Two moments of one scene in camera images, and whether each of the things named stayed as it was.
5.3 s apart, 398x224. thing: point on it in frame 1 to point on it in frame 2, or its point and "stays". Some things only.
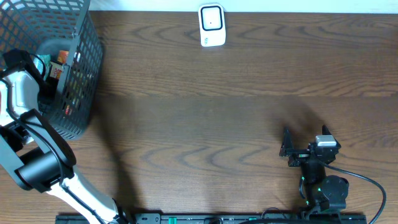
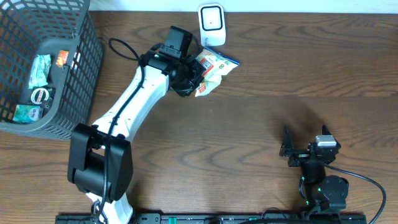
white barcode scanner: [212, 25] stays
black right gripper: [300, 155] stays
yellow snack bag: [55, 70] to [216, 65]
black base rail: [222, 218] stays
